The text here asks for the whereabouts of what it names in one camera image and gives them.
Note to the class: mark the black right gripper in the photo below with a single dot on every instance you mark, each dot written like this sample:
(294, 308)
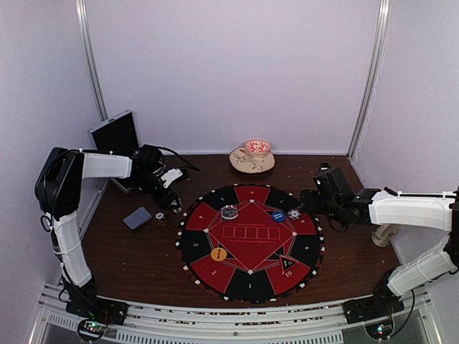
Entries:
(312, 208)

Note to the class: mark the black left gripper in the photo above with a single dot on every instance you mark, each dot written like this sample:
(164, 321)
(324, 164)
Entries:
(166, 198)

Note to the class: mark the white ten poker chip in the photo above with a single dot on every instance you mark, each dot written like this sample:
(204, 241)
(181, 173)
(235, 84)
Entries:
(294, 214)

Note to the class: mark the blue white poker chip stack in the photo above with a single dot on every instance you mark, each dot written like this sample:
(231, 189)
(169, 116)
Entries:
(176, 206)

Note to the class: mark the blue small blind button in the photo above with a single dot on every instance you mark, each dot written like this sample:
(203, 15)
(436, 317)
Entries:
(278, 216)

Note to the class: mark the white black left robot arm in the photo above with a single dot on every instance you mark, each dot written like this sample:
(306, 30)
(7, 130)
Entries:
(58, 190)

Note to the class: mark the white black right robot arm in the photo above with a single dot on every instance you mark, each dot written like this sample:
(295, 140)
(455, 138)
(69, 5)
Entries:
(426, 211)

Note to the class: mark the aluminium poker chip case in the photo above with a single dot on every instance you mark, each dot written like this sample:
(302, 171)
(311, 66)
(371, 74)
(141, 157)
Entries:
(117, 134)

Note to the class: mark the blue playing card deck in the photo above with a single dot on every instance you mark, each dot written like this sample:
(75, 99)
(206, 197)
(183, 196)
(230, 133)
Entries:
(137, 218)

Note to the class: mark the black red poker chip stack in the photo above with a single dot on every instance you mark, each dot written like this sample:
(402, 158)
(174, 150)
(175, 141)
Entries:
(160, 219)

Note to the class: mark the white printed ceramic mug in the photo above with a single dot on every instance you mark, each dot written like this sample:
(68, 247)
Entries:
(383, 235)

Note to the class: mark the red patterned white bowl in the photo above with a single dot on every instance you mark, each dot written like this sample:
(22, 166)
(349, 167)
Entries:
(257, 148)

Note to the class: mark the cream floral ceramic plate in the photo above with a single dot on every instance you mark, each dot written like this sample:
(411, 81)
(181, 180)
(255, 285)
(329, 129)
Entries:
(245, 162)

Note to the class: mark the round red black poker mat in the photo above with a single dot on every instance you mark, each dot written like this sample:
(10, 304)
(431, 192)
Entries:
(266, 260)

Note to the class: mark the clear dealer button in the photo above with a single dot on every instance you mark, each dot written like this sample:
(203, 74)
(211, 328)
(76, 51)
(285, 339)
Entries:
(229, 212)

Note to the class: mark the orange big blind button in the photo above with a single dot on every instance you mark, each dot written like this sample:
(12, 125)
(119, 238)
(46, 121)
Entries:
(219, 254)

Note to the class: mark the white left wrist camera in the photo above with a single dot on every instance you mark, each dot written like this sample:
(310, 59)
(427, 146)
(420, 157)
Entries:
(170, 176)

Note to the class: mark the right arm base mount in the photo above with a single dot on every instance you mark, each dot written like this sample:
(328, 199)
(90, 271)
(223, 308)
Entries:
(381, 303)

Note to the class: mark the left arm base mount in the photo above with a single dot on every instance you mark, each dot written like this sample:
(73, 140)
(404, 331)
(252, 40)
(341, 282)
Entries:
(84, 302)

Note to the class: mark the aluminium front rail frame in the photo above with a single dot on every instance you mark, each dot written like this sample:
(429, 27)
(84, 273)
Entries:
(323, 322)

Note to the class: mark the left aluminium corner post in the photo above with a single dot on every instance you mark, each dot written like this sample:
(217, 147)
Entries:
(83, 23)

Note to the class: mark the aluminium corner post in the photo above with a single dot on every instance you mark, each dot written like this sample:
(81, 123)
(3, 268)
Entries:
(369, 93)
(83, 23)

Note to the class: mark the right aluminium corner post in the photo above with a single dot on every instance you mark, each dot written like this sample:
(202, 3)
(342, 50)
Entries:
(369, 93)

